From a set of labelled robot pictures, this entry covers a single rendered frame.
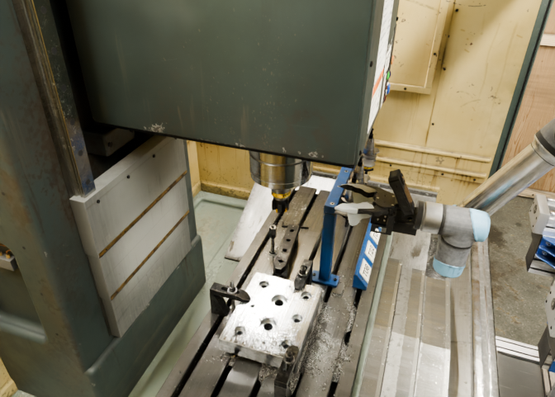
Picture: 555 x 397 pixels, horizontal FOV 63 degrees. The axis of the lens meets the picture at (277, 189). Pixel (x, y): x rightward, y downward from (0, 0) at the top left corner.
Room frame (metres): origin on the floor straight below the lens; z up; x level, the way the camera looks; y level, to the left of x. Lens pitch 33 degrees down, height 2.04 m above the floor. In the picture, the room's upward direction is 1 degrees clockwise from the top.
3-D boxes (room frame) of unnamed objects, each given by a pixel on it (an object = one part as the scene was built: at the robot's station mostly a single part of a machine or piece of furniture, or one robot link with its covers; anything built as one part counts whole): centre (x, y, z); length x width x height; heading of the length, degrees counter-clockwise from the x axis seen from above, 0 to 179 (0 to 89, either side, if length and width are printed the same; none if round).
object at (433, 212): (0.90, -0.37, 1.39); 0.08 x 0.05 x 0.08; 166
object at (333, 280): (1.18, -0.17, 1.05); 0.10 x 0.05 x 0.30; 71
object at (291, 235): (1.29, -0.04, 0.93); 0.26 x 0.05 x 0.06; 166
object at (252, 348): (0.95, 0.01, 0.96); 0.29 x 0.23 x 0.05; 161
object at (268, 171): (0.99, -0.01, 1.51); 0.16 x 0.16 x 0.12
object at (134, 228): (1.13, 0.41, 1.16); 0.48 x 0.05 x 0.51; 161
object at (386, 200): (0.92, -0.29, 1.38); 0.12 x 0.08 x 0.09; 76
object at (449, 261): (0.89, -0.45, 1.28); 0.11 x 0.08 x 0.11; 160
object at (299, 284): (1.10, -0.09, 0.97); 0.13 x 0.03 x 0.15; 161
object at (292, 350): (0.76, -0.03, 0.97); 0.13 x 0.03 x 0.15; 161
